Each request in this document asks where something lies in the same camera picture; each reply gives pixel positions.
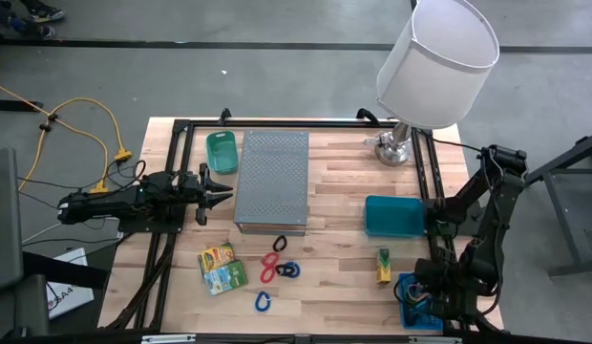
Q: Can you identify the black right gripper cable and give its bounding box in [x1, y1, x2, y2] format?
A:
[393, 272, 412, 307]

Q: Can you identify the white cable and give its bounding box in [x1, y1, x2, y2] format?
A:
[21, 220, 63, 245]

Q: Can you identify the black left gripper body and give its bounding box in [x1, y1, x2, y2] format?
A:
[180, 161, 214, 227]

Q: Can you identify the blue perforated basket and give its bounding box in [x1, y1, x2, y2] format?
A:
[396, 271, 444, 332]

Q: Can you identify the white lamp shade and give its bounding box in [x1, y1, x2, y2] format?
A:
[375, 0, 501, 131]

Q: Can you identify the dark grey desk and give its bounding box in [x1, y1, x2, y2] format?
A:
[517, 129, 592, 279]

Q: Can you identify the person's foot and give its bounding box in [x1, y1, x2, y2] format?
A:
[28, 4, 66, 24]
[9, 19, 56, 41]

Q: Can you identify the black flat bar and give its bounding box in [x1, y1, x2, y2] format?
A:
[21, 250, 110, 290]

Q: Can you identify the white cardboard box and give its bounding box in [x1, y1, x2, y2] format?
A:
[46, 247, 95, 320]

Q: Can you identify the yellow extension cable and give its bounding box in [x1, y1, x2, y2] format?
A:
[47, 97, 134, 162]
[0, 79, 111, 195]

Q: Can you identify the black floor stand foot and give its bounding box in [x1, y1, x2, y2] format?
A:
[0, 98, 44, 114]

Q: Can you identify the thin black cable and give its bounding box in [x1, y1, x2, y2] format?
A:
[432, 136, 487, 155]

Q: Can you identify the silver lamp base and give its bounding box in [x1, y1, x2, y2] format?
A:
[373, 121, 414, 168]

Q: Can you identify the grey perforated metal shelf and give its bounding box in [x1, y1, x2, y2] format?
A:
[233, 129, 311, 237]

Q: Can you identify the silver aluminium bracket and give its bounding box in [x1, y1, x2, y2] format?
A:
[140, 333, 198, 344]
[408, 335, 463, 344]

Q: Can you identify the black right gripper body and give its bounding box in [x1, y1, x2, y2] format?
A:
[414, 257, 457, 319]

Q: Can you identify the green plastic bin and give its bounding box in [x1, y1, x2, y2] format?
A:
[205, 130, 241, 176]

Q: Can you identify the black aluminium table frame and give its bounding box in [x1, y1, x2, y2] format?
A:
[97, 108, 505, 335]

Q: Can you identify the teal plastic bin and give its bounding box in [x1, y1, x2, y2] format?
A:
[364, 194, 426, 240]

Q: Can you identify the small yellow green crayon box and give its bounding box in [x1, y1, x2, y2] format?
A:
[375, 247, 392, 287]

